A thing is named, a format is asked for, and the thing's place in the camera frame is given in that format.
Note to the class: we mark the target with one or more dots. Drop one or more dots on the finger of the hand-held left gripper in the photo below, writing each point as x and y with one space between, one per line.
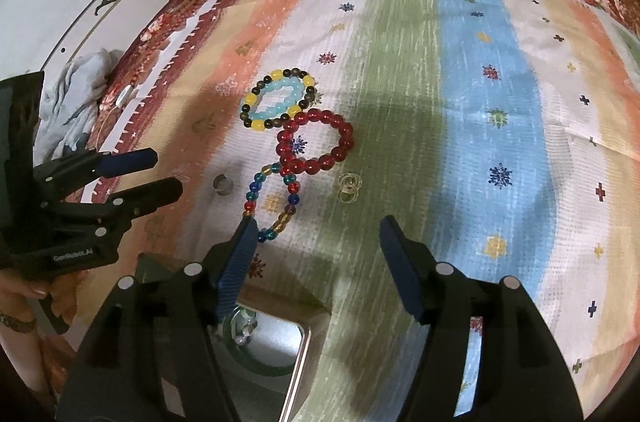
150 194
127 161

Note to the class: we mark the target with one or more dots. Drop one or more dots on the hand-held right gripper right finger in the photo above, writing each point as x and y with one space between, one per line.
400 262

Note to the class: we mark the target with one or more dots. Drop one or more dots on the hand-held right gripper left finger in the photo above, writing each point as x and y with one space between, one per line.
235 267

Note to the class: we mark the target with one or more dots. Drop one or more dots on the metal tin box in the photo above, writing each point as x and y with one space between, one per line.
270 337

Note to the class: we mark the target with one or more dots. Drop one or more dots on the person's left forearm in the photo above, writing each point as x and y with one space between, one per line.
25 367

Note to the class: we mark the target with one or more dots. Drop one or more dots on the person's left hand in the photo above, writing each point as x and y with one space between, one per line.
20 289

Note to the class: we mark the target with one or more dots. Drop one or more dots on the grey crumpled cloth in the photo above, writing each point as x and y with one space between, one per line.
75 92

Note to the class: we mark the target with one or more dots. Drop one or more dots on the striped printed cloth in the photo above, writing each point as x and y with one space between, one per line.
400 52

